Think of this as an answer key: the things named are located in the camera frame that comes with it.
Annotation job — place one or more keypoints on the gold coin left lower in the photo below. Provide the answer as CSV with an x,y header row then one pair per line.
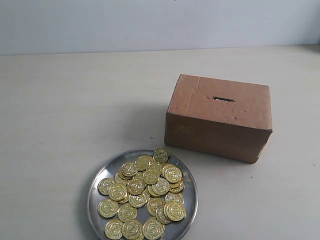
x,y
107,208

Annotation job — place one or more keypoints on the gold coin lower centre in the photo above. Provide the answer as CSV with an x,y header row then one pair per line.
x,y
126,212

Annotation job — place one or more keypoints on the gold coin bottom right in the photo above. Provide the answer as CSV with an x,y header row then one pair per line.
x,y
153,229

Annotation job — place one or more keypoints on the gold coin bottom edge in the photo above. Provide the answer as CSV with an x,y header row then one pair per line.
x,y
132,229

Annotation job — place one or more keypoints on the gold coin far left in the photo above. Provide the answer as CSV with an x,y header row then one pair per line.
x,y
104,186

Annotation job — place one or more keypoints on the dark gold coin centre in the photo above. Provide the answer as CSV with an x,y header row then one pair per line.
x,y
150,176

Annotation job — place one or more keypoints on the brown cardboard slotted box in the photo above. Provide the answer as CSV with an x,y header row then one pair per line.
x,y
224,118

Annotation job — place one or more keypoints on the gold coin right lower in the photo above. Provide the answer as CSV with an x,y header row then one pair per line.
x,y
174,211

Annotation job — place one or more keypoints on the gold coin bottom left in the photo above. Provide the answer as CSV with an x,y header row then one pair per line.
x,y
113,229

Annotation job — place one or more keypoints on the gold coin centre upper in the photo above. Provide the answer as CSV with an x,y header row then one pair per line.
x,y
161,187

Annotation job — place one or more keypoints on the gold coin top edge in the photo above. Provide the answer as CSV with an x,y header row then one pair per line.
x,y
161,155

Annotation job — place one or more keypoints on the gold coin right stack top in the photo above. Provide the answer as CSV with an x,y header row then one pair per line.
x,y
172,173

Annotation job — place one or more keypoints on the gold coin edge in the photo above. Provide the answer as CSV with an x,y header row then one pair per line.
x,y
161,155
132,229

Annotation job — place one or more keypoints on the round steel plate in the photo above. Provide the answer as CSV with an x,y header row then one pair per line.
x,y
173,231

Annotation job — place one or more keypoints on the gold coin left upper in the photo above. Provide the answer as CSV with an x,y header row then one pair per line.
x,y
117,192

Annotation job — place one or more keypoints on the gold coin right middle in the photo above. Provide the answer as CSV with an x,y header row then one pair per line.
x,y
153,205

